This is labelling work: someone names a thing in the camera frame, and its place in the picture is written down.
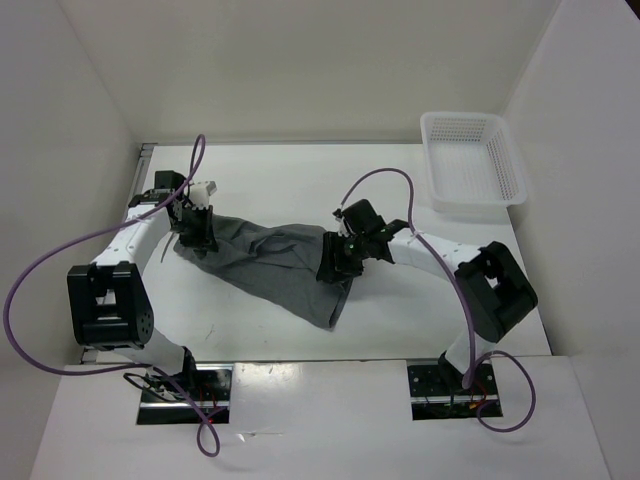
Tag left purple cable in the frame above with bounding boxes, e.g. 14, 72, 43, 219
2, 133, 227, 459

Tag grey shorts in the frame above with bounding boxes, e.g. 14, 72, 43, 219
173, 215, 352, 330

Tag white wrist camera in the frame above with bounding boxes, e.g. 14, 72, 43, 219
332, 208, 352, 237
186, 181, 217, 211

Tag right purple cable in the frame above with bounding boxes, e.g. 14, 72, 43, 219
339, 169, 539, 433

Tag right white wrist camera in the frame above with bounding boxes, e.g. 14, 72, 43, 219
332, 208, 352, 237

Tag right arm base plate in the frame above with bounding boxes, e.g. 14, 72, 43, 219
407, 359, 503, 421

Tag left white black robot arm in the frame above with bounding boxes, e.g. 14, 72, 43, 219
67, 170, 218, 400

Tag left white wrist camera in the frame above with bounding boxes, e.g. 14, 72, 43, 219
186, 181, 217, 211

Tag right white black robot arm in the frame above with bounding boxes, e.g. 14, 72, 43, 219
317, 200, 538, 393

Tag white perforated plastic basket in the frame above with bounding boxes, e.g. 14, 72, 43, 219
420, 112, 527, 213

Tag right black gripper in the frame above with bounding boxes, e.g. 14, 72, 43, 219
316, 230, 370, 281

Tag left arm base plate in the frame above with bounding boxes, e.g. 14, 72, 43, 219
123, 363, 234, 425

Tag purple cable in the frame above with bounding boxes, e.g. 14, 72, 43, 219
2, 133, 227, 459
339, 169, 539, 433

